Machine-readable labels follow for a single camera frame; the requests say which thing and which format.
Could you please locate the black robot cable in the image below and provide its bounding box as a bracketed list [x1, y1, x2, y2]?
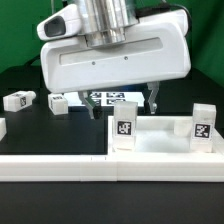
[23, 54, 43, 67]

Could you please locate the white obstacle front bar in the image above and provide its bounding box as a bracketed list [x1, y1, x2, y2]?
[0, 156, 224, 182]

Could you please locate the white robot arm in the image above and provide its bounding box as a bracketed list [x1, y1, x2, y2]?
[37, 0, 191, 119]

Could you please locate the white obstacle bar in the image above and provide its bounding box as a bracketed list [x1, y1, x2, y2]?
[213, 130, 224, 156]
[0, 118, 7, 141]
[0, 156, 224, 182]

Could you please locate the white square tabletop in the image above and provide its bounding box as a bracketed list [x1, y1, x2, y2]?
[108, 116, 220, 155]

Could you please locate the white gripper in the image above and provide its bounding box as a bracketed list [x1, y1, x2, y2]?
[41, 10, 191, 119]

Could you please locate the white fiducial marker sheet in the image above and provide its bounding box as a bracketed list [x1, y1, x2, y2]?
[64, 92, 144, 107]

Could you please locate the white obstacle right bar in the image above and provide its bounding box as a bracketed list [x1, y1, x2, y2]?
[213, 130, 224, 156]

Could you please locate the white obstacle left bar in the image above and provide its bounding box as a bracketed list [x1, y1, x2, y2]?
[0, 118, 7, 141]

